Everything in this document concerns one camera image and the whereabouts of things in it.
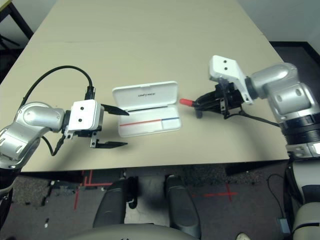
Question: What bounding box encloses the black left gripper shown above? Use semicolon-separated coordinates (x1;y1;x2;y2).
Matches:
65;103;130;150

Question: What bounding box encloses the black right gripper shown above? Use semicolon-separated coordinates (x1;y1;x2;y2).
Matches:
193;83;247;120

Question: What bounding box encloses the black marker with red cap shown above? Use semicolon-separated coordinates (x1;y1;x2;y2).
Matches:
179;98;198;107

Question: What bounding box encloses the white plastic pencil case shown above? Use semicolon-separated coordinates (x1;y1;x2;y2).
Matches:
111;80;183;138

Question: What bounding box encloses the dark grey robot left leg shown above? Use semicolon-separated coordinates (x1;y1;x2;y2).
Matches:
92;176;139;228

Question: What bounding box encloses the dark grey robot leg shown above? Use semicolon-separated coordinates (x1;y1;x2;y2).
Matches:
163;174;202;238
92;176;139;228

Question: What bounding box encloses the dark grey robot right leg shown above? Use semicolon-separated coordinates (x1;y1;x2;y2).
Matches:
163;174;202;238

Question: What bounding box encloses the grey robot torso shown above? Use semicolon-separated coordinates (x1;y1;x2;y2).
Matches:
67;223;201;240

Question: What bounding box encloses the black tripod stand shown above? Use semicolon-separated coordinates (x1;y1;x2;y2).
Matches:
0;34;21;51

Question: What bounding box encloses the grey power adapter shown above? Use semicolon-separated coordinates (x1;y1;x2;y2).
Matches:
276;217;291;235

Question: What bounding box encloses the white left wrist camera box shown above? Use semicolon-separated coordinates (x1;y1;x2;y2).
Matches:
65;99;105;137

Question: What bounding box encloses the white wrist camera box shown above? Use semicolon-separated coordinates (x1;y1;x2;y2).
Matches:
65;99;105;137
208;55;255;105

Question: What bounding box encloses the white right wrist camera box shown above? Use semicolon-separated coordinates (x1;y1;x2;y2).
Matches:
208;55;255;105

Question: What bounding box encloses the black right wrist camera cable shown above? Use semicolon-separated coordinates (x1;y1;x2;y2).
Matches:
224;109;285;126

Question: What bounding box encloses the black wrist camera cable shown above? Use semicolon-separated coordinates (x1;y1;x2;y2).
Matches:
21;65;97;111
224;109;285;126

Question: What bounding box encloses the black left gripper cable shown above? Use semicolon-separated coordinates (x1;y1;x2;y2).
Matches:
42;134;66;157

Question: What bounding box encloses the black left wrist camera cable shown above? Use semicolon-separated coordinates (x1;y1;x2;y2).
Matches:
21;65;97;111

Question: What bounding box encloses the thin black floor cable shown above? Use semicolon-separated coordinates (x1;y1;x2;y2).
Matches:
267;174;286;220

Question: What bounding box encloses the side table with black frame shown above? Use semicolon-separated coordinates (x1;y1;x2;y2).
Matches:
0;0;35;41

